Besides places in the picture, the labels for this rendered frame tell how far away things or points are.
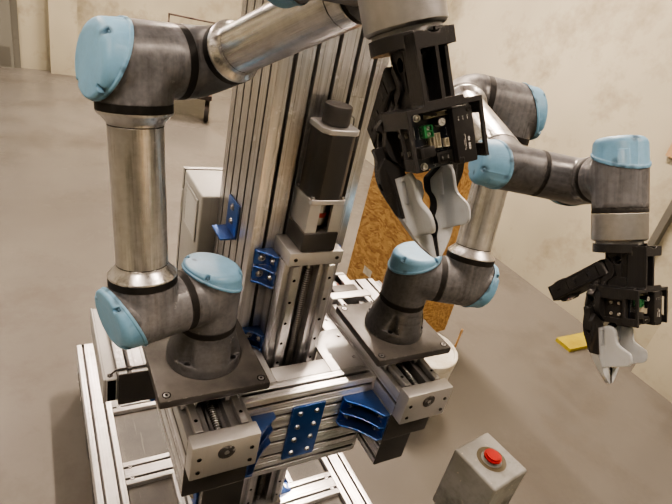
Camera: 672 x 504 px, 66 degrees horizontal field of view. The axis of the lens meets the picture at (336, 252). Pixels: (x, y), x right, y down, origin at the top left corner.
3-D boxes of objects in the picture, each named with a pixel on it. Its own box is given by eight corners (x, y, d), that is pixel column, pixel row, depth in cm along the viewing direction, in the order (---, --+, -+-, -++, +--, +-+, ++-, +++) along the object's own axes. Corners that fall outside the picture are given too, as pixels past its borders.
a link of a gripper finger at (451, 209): (459, 267, 49) (445, 170, 46) (431, 253, 54) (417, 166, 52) (488, 258, 50) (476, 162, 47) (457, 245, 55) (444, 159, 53)
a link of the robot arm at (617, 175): (624, 142, 81) (665, 132, 72) (623, 213, 81) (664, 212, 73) (576, 142, 80) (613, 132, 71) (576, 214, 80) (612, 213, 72)
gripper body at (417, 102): (414, 182, 44) (389, 32, 41) (378, 175, 52) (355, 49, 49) (493, 162, 46) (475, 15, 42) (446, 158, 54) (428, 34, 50)
